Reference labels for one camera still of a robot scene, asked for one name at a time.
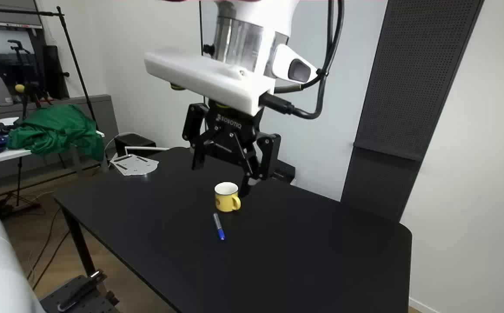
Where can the blue capped marker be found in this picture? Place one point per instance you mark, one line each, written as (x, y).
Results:
(220, 226)

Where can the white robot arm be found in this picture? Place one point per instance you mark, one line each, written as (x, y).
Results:
(246, 35)

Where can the white papers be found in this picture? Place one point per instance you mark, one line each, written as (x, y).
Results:
(133, 163)

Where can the black square box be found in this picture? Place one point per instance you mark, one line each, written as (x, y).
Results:
(133, 142)

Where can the small black box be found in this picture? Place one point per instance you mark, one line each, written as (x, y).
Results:
(286, 170)

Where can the black perforated breadboard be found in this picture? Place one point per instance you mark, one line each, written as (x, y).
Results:
(71, 296)

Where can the green cloth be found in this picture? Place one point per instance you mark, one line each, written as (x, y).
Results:
(55, 130)

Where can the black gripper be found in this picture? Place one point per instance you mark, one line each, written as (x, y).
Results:
(229, 130)

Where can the dark grey wall panel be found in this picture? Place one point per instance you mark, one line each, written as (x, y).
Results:
(415, 87)

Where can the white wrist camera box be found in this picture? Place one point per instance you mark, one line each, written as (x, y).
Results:
(206, 75)

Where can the grey low bench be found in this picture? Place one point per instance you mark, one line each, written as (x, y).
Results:
(107, 113)

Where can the black camera tripod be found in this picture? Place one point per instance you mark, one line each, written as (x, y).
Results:
(25, 92)

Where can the black table leg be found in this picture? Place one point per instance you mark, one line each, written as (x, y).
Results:
(79, 238)

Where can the black light stand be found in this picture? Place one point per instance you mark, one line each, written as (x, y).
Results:
(78, 62)

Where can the yellow mug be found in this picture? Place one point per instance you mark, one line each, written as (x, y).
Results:
(225, 200)

